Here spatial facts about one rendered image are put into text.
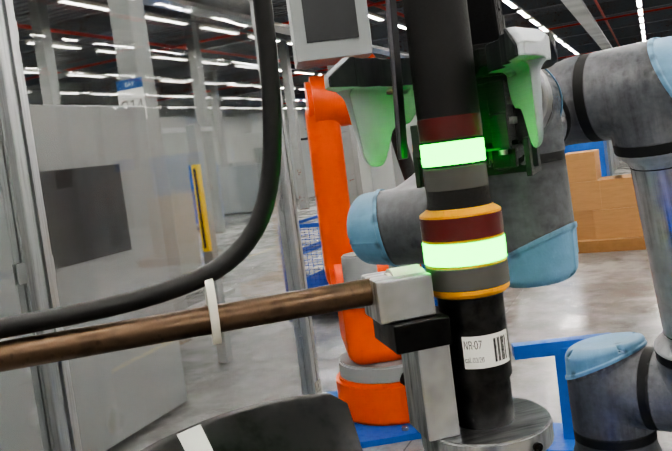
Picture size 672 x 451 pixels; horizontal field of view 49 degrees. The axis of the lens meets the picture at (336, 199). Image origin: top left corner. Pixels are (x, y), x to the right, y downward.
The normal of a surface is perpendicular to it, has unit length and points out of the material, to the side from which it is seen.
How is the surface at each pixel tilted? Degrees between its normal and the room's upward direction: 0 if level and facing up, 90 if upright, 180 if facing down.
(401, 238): 101
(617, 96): 96
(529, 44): 90
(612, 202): 90
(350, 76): 90
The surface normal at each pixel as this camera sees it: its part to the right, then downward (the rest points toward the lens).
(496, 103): -0.36, 0.11
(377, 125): 0.77, 0.01
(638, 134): -0.65, 0.33
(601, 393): -0.62, 0.07
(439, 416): 0.23, 0.03
